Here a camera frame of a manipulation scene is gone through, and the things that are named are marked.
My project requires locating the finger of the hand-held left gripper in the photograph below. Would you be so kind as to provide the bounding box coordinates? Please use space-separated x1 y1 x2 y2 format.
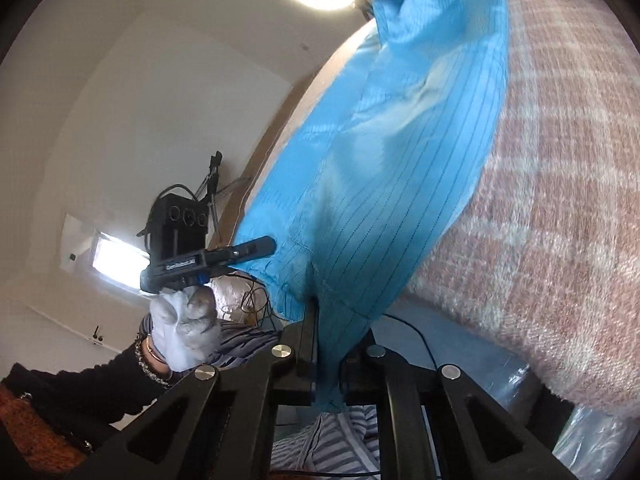
224 235 277 277

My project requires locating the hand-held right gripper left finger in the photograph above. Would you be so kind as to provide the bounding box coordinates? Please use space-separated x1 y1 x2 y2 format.
65 297 321 480

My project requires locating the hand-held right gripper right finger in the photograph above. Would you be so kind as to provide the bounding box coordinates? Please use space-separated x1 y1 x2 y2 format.
340 330 581 480

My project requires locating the blue pinstriped coat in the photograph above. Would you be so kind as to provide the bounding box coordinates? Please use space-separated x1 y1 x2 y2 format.
232 0 511 411

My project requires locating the person's left forearm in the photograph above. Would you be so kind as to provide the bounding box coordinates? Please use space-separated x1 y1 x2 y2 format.
0 342 173 431

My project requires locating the person's left hand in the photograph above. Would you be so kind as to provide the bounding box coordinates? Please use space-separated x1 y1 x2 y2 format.
147 285 223 373

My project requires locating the grey white striped cloth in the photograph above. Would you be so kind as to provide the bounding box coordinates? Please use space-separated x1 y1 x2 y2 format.
272 405 381 480

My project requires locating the black tripod stand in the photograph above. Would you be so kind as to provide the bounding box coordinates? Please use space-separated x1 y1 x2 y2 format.
192 150 226 241

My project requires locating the blue bed sheet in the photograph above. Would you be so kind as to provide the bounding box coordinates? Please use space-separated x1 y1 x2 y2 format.
372 305 543 413

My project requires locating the orange fuzzy cloth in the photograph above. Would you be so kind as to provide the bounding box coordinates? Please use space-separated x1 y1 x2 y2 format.
0 385 86 476

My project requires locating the clear plastic bag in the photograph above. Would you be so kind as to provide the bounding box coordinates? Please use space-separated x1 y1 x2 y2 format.
550 405 640 480

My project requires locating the pink plaid blanket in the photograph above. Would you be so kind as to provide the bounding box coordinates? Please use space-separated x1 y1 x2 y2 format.
400 0 640 406

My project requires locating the black cable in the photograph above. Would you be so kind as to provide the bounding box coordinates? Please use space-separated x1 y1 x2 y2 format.
380 312 442 368

